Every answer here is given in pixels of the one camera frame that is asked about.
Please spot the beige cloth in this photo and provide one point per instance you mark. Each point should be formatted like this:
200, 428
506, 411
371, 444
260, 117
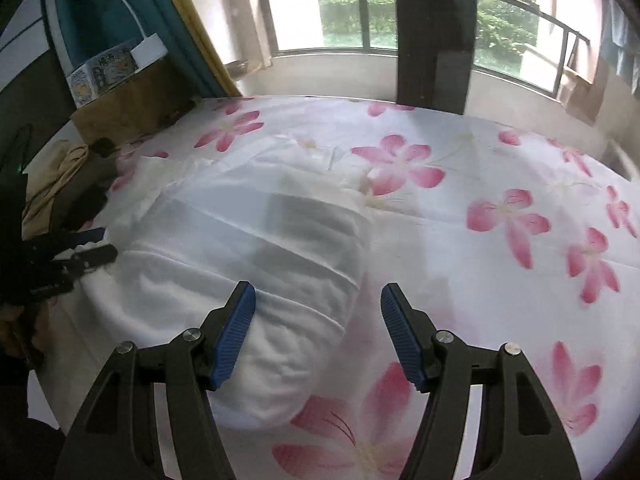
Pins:
55, 180

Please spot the white appliance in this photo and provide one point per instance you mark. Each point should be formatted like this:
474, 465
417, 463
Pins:
625, 160

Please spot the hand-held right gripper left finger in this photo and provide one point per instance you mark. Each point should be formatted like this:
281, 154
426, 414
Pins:
235, 335

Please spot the black window frame post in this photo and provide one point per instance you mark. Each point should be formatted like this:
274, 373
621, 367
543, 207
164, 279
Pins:
432, 35

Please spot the white desk lamp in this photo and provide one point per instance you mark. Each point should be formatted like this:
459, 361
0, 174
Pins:
145, 50

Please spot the person's left hand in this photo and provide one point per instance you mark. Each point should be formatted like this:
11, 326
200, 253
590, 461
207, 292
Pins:
20, 330

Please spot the brown bedside box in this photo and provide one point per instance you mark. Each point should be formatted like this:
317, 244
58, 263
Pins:
130, 105

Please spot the pink floral bed sheet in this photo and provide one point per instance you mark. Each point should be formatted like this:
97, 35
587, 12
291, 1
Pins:
475, 170

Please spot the yellow curtain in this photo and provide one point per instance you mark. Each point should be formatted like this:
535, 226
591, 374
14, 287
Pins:
210, 45

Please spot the black balcony railing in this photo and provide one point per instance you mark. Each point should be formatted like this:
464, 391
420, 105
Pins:
365, 10

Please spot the dark cloth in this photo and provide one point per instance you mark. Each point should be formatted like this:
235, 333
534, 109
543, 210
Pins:
87, 205

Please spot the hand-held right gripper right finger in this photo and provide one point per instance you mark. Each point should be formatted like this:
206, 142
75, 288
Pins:
400, 335

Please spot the metal basin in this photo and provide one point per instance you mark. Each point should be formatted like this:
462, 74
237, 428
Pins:
236, 67

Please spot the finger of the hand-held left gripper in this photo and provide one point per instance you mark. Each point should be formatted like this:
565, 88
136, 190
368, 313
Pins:
95, 257
85, 237

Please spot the teal curtain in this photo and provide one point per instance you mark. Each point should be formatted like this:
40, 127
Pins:
115, 15

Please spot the white garment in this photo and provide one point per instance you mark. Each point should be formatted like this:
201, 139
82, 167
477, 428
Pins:
280, 260

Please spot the printed cartoon box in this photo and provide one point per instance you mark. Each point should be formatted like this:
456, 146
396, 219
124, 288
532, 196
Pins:
102, 77

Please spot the brown cardboard box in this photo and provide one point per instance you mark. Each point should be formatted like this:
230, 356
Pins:
582, 97

